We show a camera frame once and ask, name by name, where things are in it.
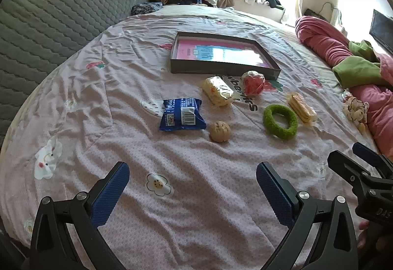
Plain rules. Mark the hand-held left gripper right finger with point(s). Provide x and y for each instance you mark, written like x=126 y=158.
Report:
x=273 y=193

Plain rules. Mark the cluttered side cabinet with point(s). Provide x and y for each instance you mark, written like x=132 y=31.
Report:
x=319 y=15

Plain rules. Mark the pink strawberry print sheet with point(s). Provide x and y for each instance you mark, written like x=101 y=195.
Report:
x=129 y=147

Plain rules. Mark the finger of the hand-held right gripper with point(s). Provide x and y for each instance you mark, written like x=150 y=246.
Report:
x=370 y=158
x=345 y=165

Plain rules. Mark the black television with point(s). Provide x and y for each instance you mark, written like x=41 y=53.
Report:
x=382 y=32

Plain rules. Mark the red snack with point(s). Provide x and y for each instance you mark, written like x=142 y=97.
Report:
x=253 y=84

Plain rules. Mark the walnut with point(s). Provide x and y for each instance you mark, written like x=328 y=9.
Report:
x=219 y=131

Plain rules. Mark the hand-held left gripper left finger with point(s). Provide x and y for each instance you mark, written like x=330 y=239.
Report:
x=110 y=196

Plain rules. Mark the person's right hand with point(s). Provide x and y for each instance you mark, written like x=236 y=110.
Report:
x=367 y=239

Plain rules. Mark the pink quilt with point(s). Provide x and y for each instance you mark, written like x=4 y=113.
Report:
x=325 y=39

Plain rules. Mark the beige bed sheet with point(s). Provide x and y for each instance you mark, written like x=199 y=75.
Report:
x=215 y=13

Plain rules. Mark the small beige plush toy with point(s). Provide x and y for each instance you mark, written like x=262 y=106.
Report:
x=355 y=112

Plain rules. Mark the yellow cake packet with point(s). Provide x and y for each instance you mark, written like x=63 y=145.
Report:
x=217 y=91

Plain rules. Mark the layered cake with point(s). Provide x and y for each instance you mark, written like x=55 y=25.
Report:
x=301 y=108

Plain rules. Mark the green blanket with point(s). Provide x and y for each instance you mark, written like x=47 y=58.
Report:
x=356 y=70

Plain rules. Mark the grey quilted headboard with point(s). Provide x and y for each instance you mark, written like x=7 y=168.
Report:
x=55 y=18

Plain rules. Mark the blue snack packet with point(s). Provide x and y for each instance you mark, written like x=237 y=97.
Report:
x=181 y=115

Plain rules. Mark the shallow box with pink lining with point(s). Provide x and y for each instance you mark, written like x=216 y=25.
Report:
x=215 y=52

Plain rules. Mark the dark floral pillow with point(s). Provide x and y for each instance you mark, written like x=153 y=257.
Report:
x=145 y=9

